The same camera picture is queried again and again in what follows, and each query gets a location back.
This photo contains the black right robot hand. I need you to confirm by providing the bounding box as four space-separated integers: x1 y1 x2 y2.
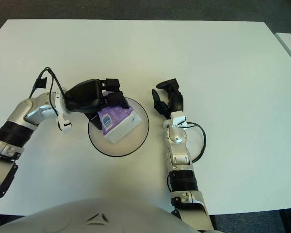
151 78 185 120

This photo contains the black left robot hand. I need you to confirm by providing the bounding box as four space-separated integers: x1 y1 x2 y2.
63 78 130 131

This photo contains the purple tissue paper pack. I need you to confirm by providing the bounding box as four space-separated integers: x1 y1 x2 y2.
97 91 142 145

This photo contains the white plate with black rim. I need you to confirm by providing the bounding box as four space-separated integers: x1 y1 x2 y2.
87 96 150 158

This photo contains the silver robot torso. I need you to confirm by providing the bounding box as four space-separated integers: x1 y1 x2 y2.
0 197 201 233

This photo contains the black table leg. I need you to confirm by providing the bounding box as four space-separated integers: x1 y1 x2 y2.
278 209 291 233

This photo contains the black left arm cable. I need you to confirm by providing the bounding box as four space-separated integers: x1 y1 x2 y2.
30 66 66 117

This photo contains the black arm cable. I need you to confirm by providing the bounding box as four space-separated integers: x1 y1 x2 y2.
183 121 207 164
30 66 66 117

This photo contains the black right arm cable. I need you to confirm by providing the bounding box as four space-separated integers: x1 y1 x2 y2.
183 121 207 164

